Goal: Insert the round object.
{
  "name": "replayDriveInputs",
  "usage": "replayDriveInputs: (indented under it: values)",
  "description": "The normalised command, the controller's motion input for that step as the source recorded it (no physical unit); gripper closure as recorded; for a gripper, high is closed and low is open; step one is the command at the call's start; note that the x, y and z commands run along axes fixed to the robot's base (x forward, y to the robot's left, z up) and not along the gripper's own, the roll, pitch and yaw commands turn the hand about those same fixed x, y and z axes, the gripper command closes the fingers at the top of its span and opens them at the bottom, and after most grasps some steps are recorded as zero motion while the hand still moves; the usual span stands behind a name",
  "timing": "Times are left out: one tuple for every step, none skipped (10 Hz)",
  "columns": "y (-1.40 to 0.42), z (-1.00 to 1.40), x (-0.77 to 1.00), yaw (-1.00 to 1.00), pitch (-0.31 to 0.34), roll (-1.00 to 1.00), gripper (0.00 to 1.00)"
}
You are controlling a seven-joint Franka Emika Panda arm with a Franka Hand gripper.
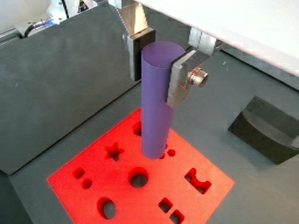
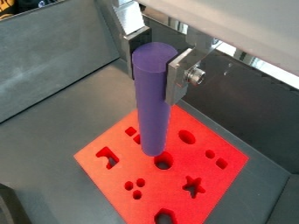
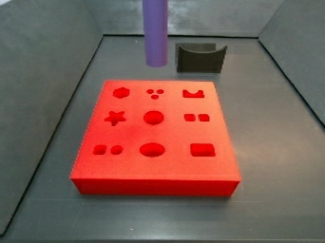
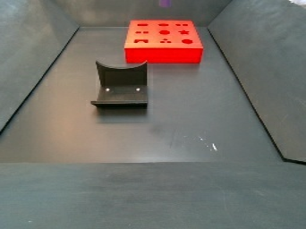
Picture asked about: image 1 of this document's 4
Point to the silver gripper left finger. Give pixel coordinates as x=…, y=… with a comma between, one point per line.
x=139, y=33

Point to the black foam block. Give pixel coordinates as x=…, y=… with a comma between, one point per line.
x=269, y=130

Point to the red shape sorting board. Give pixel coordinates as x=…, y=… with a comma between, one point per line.
x=111, y=185

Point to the purple cylinder peg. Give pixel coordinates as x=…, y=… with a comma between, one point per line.
x=158, y=56

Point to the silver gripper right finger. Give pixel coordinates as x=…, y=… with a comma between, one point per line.
x=187, y=73

